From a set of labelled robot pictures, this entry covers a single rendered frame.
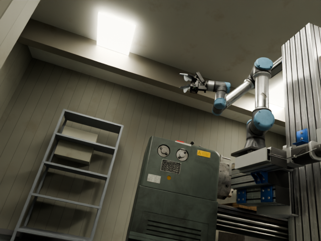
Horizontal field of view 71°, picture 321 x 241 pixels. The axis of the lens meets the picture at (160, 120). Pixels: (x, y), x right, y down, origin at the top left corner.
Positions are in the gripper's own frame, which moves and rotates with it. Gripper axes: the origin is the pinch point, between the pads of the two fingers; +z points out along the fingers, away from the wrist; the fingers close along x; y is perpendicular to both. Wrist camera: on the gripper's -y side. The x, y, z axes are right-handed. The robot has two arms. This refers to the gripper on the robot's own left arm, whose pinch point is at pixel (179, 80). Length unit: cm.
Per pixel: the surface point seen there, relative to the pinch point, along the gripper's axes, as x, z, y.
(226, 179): 65, -46, 43
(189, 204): 51, -18, 72
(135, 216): 44, 17, 88
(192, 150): 45, -16, 32
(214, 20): 84, -24, -203
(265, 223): 78, -80, 69
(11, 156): 261, 319, -5
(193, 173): 48, -19, 49
